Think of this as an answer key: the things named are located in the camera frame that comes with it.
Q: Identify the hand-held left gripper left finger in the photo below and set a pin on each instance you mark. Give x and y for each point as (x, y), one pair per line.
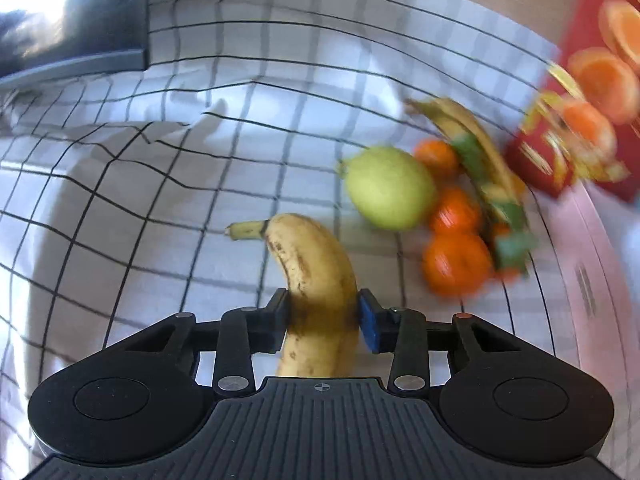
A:
(272, 321)

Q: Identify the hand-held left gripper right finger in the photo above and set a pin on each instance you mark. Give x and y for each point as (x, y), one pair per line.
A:
(370, 325)

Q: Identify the yellow spotted banana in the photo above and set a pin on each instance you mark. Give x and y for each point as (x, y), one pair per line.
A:
(315, 270)
(480, 130)

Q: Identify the orange mandarin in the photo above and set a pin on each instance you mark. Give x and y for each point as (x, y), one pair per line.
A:
(437, 156)
(457, 262)
(455, 212)

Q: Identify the large green pear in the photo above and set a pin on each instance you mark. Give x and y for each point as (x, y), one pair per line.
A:
(390, 187)

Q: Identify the pink cardboard box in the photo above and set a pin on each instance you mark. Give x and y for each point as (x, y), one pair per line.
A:
(600, 260)

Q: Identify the white black checked tablecloth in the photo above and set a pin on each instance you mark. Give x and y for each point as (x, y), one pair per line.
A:
(150, 185)

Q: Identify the red printed food bag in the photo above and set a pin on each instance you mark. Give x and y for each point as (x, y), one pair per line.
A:
(590, 75)

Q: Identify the dark monitor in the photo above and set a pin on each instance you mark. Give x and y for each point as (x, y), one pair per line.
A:
(75, 10)

